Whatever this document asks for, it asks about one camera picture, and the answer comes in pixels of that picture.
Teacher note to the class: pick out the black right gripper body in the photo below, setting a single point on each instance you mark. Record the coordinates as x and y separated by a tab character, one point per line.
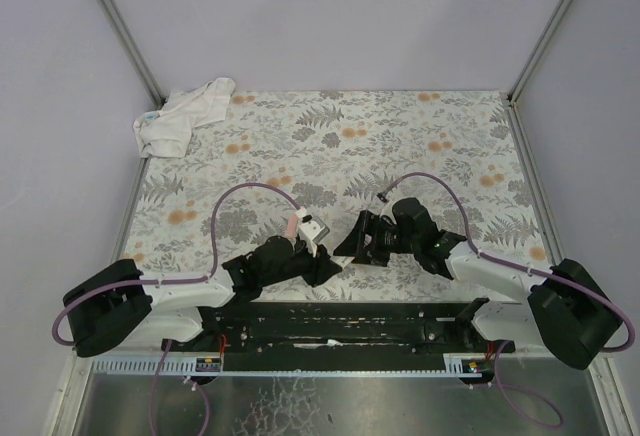
373	238

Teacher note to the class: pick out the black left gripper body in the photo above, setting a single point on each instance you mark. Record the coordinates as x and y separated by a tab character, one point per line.
310	260

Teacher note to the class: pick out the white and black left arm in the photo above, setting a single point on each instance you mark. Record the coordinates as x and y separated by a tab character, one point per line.
121	304

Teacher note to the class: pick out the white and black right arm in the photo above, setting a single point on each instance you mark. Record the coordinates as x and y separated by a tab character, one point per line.
564	311

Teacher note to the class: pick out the floral patterned table mat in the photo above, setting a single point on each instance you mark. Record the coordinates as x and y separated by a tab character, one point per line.
332	152

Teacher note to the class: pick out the crumpled white cloth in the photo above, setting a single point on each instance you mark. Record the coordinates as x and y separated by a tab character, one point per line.
167	132

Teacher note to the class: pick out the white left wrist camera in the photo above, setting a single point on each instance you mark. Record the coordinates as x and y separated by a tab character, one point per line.
312	230

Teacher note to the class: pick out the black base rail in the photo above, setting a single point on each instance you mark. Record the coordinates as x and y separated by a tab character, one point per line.
323	340

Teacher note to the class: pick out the right aluminium frame post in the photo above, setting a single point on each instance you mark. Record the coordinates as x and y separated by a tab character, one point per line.
551	27

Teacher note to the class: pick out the aluminium frame post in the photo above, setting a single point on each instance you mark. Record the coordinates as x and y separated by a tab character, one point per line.
551	27
132	51

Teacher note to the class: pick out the left aluminium frame post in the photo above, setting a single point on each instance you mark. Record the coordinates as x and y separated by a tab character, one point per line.
132	51

